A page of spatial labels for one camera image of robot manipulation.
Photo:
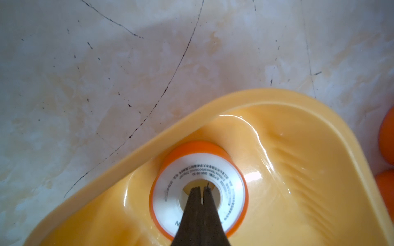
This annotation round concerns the yellow plastic storage box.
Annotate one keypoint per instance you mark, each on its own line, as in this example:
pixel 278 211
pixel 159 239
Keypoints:
pixel 308 180

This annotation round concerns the orange tape roll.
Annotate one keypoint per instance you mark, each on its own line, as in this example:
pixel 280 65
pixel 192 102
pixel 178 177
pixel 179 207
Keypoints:
pixel 192 163
pixel 386 137

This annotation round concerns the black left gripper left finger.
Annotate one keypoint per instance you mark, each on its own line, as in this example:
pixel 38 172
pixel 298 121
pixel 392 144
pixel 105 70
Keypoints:
pixel 189 233

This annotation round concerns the orange tape roll mid right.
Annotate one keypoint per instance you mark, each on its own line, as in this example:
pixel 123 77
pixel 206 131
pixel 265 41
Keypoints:
pixel 385 183

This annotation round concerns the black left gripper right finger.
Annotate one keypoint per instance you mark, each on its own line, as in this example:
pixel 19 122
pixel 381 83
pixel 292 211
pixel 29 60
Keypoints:
pixel 212 231

